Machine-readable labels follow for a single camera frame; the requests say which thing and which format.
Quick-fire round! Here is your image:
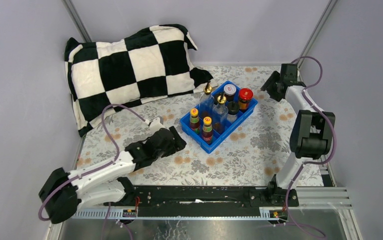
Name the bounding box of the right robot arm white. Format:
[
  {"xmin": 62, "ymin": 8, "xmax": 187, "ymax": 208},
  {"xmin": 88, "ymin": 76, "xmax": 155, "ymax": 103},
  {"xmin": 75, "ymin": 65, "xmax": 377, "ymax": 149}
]
[{"xmin": 261, "ymin": 63, "xmax": 336, "ymax": 206}]

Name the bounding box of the glass oil bottle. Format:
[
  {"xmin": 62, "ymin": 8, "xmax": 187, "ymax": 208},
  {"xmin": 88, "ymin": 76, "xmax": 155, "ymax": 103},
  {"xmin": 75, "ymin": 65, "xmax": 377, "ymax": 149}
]
[
  {"xmin": 198, "ymin": 82, "xmax": 214, "ymax": 119},
  {"xmin": 212, "ymin": 92, "xmax": 228, "ymax": 134}
]

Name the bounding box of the blue plastic divided bin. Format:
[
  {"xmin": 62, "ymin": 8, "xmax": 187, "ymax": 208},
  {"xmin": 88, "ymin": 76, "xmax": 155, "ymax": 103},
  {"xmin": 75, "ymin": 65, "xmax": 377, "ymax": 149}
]
[{"xmin": 180, "ymin": 81, "xmax": 258, "ymax": 154}]

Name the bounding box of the glass oil bottle front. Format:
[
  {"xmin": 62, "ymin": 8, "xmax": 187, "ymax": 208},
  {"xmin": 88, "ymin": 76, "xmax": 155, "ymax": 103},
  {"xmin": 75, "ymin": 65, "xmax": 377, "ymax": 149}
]
[{"xmin": 198, "ymin": 82, "xmax": 214, "ymax": 119}]

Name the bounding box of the black white checkered blanket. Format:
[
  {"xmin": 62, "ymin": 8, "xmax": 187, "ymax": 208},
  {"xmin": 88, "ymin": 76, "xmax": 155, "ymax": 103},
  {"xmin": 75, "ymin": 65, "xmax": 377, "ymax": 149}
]
[{"xmin": 64, "ymin": 24, "xmax": 213, "ymax": 136}]

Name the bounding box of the red lid chili sauce jar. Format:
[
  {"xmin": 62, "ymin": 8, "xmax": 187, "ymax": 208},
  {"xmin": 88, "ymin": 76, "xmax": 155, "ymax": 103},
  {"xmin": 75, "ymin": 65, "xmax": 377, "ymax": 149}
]
[{"xmin": 238, "ymin": 88, "xmax": 254, "ymax": 112}]

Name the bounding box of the yellow cap sauce bottle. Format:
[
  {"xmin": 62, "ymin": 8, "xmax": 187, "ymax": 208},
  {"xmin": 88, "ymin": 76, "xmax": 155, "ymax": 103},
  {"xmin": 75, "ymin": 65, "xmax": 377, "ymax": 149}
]
[
  {"xmin": 201, "ymin": 116, "xmax": 214, "ymax": 145},
  {"xmin": 189, "ymin": 108, "xmax": 201, "ymax": 135}
]

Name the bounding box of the yellow cap sauce bottle front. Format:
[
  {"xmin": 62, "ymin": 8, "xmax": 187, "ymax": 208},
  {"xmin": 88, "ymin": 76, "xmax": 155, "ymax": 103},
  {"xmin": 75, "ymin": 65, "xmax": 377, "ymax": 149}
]
[{"xmin": 189, "ymin": 108, "xmax": 201, "ymax": 135}]

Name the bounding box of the floral tablecloth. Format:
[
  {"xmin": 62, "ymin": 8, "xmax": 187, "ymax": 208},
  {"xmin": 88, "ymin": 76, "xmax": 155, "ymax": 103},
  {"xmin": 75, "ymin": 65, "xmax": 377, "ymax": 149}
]
[{"xmin": 76, "ymin": 66, "xmax": 296, "ymax": 186}]

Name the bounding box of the black lid shaker jar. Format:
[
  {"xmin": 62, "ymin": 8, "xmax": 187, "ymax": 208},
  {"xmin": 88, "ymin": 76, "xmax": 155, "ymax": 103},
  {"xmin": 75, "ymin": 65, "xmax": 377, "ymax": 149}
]
[{"xmin": 227, "ymin": 101, "xmax": 240, "ymax": 123}]

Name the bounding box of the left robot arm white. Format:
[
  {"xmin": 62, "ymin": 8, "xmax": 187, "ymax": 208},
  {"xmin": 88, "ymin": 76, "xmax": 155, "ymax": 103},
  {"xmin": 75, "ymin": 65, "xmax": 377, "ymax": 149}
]
[{"xmin": 38, "ymin": 126, "xmax": 187, "ymax": 224}]

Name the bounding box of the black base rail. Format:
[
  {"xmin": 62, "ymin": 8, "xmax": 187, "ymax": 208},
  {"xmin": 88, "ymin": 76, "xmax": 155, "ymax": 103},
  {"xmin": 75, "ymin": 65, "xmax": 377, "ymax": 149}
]
[{"xmin": 111, "ymin": 185, "xmax": 299, "ymax": 218}]

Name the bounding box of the white lid brown sauce jar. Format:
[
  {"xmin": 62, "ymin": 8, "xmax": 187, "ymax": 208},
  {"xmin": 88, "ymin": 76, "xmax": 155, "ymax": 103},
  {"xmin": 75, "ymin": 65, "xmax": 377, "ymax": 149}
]
[{"xmin": 223, "ymin": 84, "xmax": 237, "ymax": 102}]

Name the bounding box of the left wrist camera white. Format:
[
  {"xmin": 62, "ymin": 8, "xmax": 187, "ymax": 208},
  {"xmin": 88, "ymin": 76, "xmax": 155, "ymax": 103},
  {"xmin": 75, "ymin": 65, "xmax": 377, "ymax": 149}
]
[{"xmin": 144, "ymin": 116, "xmax": 165, "ymax": 133}]

